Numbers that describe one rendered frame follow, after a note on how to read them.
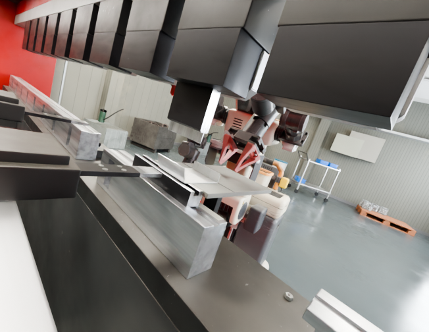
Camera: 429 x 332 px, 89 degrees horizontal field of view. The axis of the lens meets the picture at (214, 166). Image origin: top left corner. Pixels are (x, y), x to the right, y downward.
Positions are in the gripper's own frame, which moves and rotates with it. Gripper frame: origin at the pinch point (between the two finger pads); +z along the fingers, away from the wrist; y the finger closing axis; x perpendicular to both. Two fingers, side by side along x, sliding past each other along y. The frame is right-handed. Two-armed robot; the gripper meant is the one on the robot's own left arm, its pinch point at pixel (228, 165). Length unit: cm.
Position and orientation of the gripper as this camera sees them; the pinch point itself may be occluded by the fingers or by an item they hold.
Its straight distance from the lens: 57.7
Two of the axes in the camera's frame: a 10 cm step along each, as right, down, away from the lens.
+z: -5.9, 7.8, -2.0
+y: 7.0, 3.7, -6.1
